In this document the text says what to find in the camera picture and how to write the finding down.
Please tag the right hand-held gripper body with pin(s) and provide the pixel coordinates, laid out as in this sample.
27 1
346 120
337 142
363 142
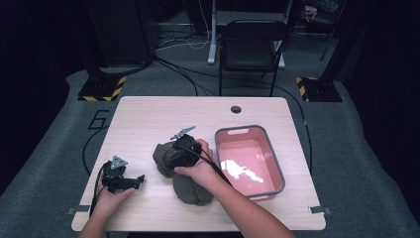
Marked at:
185 153

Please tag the black stand pole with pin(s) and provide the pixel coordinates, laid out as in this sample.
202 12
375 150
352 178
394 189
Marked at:
340 43
94 49

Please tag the black cabinet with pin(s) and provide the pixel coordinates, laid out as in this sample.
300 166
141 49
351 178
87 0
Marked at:
122 29

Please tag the person's left hand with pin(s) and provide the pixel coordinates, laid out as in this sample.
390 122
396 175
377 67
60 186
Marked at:
110 200

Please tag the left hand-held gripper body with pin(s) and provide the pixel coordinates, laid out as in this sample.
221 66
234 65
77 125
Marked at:
114 177

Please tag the olive green cloth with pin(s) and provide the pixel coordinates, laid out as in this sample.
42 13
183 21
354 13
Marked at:
191 193

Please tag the grey tape strip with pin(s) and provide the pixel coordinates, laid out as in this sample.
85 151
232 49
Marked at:
319 210
79 209

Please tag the person's right hand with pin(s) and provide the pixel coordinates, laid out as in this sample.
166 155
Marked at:
204 172

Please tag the black stand base hazard tape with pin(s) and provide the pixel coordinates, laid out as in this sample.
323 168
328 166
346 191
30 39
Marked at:
322 90
102 89

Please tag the pink basket with grey rim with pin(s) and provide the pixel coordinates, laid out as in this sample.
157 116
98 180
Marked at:
251 158

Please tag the white desk frame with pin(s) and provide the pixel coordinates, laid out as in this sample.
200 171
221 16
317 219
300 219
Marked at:
212 39

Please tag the black folding chair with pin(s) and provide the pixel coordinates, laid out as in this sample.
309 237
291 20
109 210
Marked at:
252 46

